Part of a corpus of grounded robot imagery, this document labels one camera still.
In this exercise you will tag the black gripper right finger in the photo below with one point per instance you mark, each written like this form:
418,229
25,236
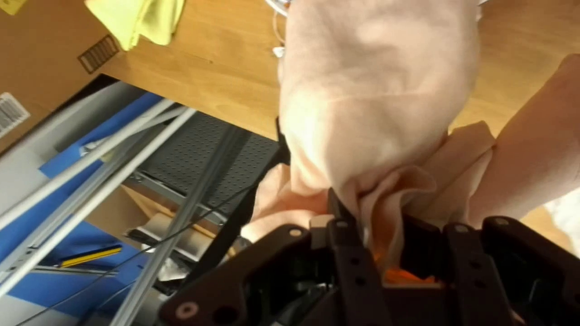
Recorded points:
496,278

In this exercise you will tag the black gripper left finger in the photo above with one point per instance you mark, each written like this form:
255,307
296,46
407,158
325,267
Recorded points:
315,272

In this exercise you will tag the pale pink cloth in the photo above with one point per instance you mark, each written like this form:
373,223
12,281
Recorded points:
374,91

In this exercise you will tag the yellow towel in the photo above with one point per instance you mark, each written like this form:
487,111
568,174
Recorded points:
139,21

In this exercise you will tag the grey metal bar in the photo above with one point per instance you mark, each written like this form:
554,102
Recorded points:
182,227

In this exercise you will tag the black perforated panel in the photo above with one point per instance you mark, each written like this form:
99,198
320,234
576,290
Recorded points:
188,155

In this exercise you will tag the cardboard box with shipping label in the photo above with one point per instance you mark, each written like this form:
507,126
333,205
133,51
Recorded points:
43,55

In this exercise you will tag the metal rack frame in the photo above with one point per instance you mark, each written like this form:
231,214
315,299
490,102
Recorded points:
121,127

